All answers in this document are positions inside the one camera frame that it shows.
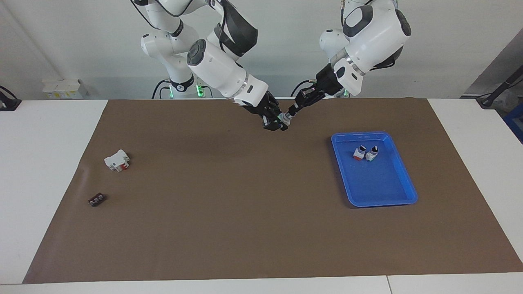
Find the black tripod stand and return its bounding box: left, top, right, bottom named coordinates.
left=476, top=65, right=523, bottom=109

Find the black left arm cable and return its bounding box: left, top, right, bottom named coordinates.
left=364, top=47, right=404, bottom=73

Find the black left base cable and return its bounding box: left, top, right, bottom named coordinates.
left=291, top=78, right=319, bottom=98

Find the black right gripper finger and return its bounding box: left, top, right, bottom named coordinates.
left=262, top=115, right=286, bottom=132
left=270, top=98, right=286, bottom=122

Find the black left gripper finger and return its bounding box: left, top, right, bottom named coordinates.
left=288, top=86, right=323, bottom=114
left=291, top=93, right=327, bottom=118

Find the white box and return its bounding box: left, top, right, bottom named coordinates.
left=42, top=79, right=88, bottom=99

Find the black clamp mount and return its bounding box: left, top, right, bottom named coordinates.
left=0, top=86, right=22, bottom=111

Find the brown table mat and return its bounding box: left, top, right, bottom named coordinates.
left=22, top=98, right=523, bottom=284

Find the blue crate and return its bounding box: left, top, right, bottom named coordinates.
left=503, top=104, right=523, bottom=144

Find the white red circuit breaker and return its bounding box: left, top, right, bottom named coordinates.
left=104, top=149, right=130, bottom=172

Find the black base cable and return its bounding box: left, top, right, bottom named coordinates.
left=291, top=78, right=319, bottom=98
left=152, top=79, right=170, bottom=99

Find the black right base cable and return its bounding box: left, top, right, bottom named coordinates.
left=152, top=79, right=170, bottom=99

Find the blue plastic tray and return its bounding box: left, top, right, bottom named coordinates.
left=331, top=131, right=418, bottom=208

